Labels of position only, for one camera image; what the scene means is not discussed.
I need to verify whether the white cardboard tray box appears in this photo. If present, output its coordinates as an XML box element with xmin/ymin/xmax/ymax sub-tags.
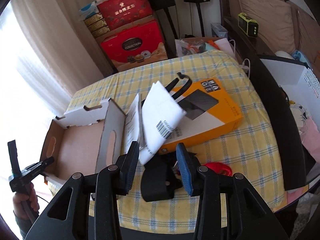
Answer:
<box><xmin>40</xmin><ymin>98</ymin><xmax>126</xmax><ymax>187</ymax></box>

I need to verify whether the red gift bag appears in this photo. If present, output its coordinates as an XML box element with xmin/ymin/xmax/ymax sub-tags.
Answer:
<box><xmin>97</xmin><ymin>0</ymin><xmax>153</xmax><ymax>30</ymax></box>

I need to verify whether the black headband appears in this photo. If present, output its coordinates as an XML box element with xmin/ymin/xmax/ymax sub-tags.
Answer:
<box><xmin>164</xmin><ymin>72</ymin><xmax>193</xmax><ymax>103</ymax></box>

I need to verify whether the green black portable device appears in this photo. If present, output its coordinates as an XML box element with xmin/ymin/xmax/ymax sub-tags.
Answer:
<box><xmin>238</xmin><ymin>12</ymin><xmax>259</xmax><ymax>38</ymax></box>

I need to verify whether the white open box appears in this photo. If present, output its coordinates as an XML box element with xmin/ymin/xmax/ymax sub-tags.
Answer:
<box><xmin>259</xmin><ymin>55</ymin><xmax>320</xmax><ymax>125</ymax></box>

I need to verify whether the red collection gift box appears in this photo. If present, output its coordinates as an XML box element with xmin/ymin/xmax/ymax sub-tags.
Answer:
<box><xmin>100</xmin><ymin>20</ymin><xmax>168</xmax><ymax>72</ymax></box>

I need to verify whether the orange white hard drive box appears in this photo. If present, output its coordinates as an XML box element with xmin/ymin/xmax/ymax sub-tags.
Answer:
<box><xmin>158</xmin><ymin>77</ymin><xmax>243</xmax><ymax>154</ymax></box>

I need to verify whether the white paper booklet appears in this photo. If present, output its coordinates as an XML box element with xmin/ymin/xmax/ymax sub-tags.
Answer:
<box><xmin>123</xmin><ymin>81</ymin><xmax>186</xmax><ymax>165</ymax></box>

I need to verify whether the yellow plaid tablecloth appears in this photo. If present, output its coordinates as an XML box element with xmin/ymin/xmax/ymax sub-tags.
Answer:
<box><xmin>68</xmin><ymin>50</ymin><xmax>286</xmax><ymax>234</ymax></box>

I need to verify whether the beige pillow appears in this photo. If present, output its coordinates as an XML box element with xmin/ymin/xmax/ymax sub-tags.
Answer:
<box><xmin>239</xmin><ymin>0</ymin><xmax>296</xmax><ymax>54</ymax></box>

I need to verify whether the person left hand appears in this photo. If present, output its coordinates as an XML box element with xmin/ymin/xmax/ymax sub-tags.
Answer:
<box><xmin>12</xmin><ymin>182</ymin><xmax>40</xmax><ymax>221</ymax></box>

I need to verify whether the red usb cable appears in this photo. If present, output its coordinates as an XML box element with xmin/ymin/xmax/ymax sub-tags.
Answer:
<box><xmin>201</xmin><ymin>161</ymin><xmax>233</xmax><ymax>177</ymax></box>

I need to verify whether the white curtain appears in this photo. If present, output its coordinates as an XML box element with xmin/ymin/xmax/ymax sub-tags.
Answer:
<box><xmin>0</xmin><ymin>0</ymin><xmax>113</xmax><ymax>120</ymax></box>

